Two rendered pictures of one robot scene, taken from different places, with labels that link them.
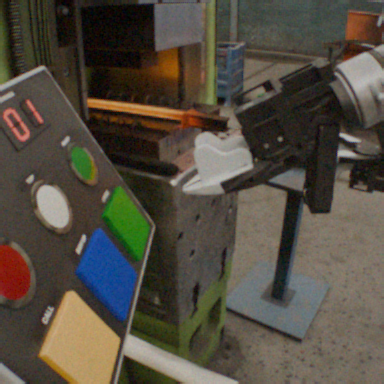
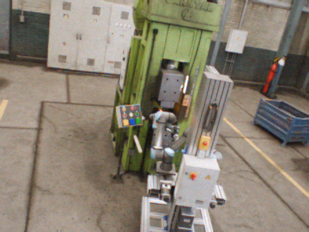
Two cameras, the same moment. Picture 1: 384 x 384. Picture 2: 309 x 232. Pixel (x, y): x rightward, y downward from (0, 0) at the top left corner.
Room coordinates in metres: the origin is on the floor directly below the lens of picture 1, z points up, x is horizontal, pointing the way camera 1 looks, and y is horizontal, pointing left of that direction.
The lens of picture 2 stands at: (-2.22, -2.73, 2.66)
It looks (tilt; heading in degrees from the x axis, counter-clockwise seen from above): 22 degrees down; 43
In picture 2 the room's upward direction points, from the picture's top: 12 degrees clockwise
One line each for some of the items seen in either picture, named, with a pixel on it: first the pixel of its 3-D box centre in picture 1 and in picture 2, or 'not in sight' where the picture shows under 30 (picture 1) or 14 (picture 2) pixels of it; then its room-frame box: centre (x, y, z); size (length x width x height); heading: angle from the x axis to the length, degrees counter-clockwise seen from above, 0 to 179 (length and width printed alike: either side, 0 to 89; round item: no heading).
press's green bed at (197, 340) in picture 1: (140, 307); (154, 157); (1.00, 0.19, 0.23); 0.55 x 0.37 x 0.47; 61
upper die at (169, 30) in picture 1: (106, 24); (163, 99); (0.94, 0.21, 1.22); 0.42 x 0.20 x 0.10; 61
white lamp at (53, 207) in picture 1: (52, 206); not in sight; (0.31, 0.14, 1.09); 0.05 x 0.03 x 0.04; 151
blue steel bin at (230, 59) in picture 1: (194, 68); (283, 121); (5.03, -0.03, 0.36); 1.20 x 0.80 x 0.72; 70
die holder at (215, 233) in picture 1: (129, 202); (160, 131); (1.00, 0.19, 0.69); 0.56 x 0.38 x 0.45; 61
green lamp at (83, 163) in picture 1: (82, 164); not in sight; (0.41, 0.13, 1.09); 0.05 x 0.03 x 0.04; 151
